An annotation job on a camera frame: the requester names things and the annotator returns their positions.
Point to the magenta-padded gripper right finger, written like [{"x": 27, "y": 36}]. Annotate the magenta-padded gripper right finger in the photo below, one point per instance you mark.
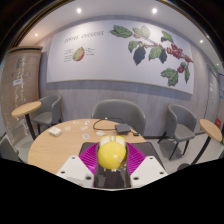
[{"x": 148, "y": 168}]

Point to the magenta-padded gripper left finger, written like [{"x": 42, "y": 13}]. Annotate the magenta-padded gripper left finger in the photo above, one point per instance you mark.
[{"x": 74, "y": 168}]

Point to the small white paper card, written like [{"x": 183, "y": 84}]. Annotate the small white paper card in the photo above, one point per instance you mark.
[
  {"x": 86, "y": 136},
  {"x": 87, "y": 122},
  {"x": 84, "y": 127},
  {"x": 67, "y": 128},
  {"x": 100, "y": 133},
  {"x": 76, "y": 122}
]

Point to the small black plug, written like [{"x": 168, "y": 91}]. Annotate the small black plug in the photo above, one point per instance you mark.
[{"x": 136, "y": 134}]

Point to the small white box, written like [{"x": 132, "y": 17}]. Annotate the small white box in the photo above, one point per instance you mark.
[{"x": 55, "y": 131}]

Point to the dark grey flat box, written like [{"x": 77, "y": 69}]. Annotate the dark grey flat box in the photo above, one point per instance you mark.
[{"x": 123, "y": 128}]

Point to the grey upholstered armchair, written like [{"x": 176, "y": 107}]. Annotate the grey upholstered armchair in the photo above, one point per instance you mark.
[
  {"x": 181, "y": 125},
  {"x": 7, "y": 150},
  {"x": 118, "y": 110},
  {"x": 50, "y": 111}
]

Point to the small round wooden side table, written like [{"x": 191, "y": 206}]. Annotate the small round wooden side table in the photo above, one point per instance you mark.
[
  {"x": 210, "y": 129},
  {"x": 26, "y": 108}
]

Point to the grey door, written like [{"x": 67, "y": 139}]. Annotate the grey door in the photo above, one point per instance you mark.
[{"x": 212, "y": 96}]

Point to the recessed ceiling lights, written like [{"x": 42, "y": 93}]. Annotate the recessed ceiling lights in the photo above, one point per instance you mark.
[{"x": 79, "y": 10}]

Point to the red wall box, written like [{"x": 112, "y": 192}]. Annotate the red wall box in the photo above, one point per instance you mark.
[{"x": 218, "y": 122}]

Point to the brown printed wall panel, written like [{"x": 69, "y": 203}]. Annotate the brown printed wall panel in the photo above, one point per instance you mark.
[{"x": 20, "y": 86}]

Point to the coffee plant wall mural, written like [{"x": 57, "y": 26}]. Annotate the coffee plant wall mural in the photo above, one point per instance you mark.
[{"x": 120, "y": 53}]

